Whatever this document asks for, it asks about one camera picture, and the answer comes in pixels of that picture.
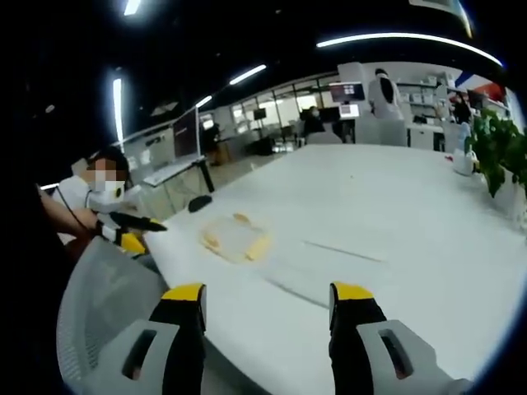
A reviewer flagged white storage shelf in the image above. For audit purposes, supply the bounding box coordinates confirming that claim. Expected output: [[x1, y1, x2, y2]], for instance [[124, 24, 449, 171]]
[[396, 72, 455, 121]]

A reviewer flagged black cable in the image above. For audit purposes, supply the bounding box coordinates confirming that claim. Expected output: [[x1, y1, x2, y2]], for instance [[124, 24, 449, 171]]
[[38, 184, 91, 230]]

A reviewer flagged black computer mouse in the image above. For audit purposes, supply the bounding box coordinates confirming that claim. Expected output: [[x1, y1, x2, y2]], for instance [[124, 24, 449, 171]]
[[188, 194, 213, 212]]

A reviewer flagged white keyboard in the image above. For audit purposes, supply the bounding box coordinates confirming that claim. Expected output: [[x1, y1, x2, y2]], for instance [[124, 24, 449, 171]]
[[142, 165, 179, 185]]

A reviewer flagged lit wall screen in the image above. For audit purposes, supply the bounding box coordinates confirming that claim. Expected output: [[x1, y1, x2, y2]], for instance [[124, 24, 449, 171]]
[[329, 81, 366, 104]]

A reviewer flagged white and blue figurine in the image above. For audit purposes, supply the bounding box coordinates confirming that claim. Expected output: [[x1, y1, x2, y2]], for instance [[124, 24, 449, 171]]
[[451, 122, 481, 177]]

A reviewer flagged black monitor stand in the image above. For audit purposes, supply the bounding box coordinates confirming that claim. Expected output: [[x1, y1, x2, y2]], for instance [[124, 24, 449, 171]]
[[192, 157, 216, 194]]

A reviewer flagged white plant pot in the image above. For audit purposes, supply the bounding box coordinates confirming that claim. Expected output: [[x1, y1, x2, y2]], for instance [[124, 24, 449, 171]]
[[509, 170, 527, 221]]

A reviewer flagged red and blue banner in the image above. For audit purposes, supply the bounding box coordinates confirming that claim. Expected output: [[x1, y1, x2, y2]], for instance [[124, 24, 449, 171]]
[[458, 71, 508, 101]]

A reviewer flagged green potted plant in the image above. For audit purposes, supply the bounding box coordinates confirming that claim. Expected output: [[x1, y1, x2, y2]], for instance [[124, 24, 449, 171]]
[[468, 107, 527, 199]]

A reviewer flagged grey chair back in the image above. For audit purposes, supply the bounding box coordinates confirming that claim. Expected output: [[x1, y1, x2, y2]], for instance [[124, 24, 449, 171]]
[[305, 131, 343, 146]]

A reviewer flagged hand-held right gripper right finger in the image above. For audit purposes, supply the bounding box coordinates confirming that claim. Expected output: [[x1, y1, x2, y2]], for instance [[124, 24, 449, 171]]
[[328, 281, 474, 395]]

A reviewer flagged dark computer monitor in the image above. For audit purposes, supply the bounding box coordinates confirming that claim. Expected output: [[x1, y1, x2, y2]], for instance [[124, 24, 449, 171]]
[[172, 108, 203, 160]]

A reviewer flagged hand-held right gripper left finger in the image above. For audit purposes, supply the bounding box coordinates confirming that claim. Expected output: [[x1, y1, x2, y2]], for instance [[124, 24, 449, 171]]
[[100, 281, 208, 395]]

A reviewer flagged yellow plastic buckle part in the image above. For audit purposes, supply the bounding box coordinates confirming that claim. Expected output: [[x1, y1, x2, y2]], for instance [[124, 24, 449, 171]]
[[200, 230, 226, 252], [244, 234, 275, 263]]

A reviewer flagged grey mesh office chair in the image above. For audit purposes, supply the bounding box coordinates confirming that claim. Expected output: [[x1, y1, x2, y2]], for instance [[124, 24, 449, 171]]
[[56, 236, 176, 395]]

